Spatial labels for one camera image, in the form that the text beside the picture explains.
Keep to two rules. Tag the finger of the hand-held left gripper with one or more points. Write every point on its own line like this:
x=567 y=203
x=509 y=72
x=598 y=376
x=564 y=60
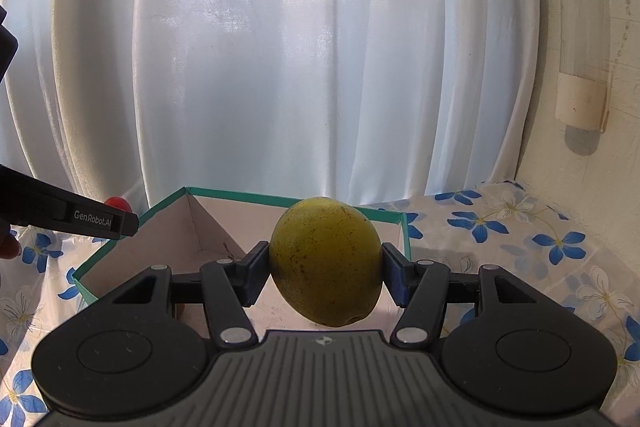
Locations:
x=127 y=227

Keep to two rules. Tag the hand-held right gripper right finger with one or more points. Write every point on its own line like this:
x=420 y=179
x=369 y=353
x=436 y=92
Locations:
x=395 y=274

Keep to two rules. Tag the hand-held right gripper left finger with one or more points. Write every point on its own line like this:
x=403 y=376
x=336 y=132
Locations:
x=257 y=274

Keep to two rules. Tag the red cherry tomato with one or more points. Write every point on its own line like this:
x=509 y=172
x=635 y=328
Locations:
x=117 y=203

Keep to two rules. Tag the speckled yellow pear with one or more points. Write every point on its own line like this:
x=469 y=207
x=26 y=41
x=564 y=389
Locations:
x=325 y=257

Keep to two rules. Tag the teal cardboard box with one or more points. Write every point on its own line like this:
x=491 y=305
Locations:
x=200 y=227

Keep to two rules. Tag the person's left hand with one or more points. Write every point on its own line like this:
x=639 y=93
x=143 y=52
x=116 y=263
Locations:
x=7 y=247

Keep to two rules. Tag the blue floral tablecloth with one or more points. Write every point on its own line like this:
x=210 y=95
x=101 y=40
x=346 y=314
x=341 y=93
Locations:
x=525 y=227

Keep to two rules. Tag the white curtain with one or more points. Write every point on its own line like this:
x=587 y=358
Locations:
x=300 y=57

